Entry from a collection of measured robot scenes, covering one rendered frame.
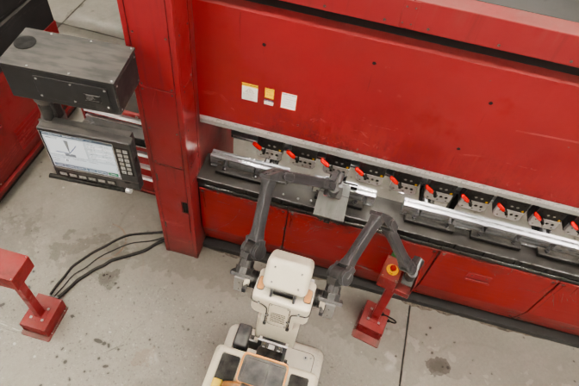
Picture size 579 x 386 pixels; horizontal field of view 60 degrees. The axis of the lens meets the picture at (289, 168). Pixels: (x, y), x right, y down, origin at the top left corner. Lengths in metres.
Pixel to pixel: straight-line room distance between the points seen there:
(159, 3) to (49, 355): 2.41
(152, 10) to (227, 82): 0.59
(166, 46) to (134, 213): 2.02
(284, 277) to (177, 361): 1.47
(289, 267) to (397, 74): 1.01
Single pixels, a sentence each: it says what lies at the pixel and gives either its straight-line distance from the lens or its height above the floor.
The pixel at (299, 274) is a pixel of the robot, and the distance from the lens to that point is 2.26.
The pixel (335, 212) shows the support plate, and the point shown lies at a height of 1.00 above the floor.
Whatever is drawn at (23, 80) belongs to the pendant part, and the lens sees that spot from 2.42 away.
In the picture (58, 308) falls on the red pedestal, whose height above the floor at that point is 0.11.
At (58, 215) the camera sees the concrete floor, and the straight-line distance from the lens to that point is 4.25.
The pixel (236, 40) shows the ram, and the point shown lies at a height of 1.89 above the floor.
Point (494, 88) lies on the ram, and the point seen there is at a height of 1.96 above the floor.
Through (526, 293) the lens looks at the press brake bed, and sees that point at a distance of 3.61.
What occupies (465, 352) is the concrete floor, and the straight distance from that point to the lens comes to 3.89.
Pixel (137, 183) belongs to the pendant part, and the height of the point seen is 1.30.
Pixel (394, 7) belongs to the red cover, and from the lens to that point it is 2.17.
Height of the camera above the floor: 3.37
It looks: 51 degrees down
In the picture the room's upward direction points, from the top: 8 degrees clockwise
